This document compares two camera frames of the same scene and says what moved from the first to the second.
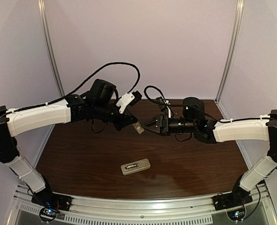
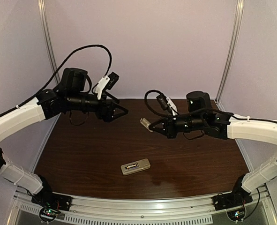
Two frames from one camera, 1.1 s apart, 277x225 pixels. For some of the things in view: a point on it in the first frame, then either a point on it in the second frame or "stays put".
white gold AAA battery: [130, 166] stays put
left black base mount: [52, 203] stays put
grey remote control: [132, 167] stays put
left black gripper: [120, 118] → [106, 112]
